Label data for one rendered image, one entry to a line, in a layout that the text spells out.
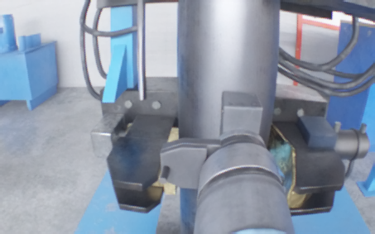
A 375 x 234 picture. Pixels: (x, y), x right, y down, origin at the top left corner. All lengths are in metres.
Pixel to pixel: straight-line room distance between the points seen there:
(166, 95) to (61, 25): 2.45
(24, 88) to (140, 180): 2.23
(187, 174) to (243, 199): 0.12
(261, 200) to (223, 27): 0.30
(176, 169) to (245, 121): 0.10
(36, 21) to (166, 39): 1.80
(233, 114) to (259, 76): 0.18
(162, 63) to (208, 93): 2.18
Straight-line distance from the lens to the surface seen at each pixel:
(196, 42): 0.45
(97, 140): 0.73
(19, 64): 2.60
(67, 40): 3.02
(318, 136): 0.71
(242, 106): 0.29
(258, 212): 0.18
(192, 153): 0.28
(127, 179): 0.52
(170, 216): 0.95
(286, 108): 0.78
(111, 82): 0.71
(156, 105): 0.75
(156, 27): 2.57
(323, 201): 0.64
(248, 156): 0.24
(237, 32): 0.42
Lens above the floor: 0.86
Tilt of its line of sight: 25 degrees down
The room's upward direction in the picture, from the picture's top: straight up
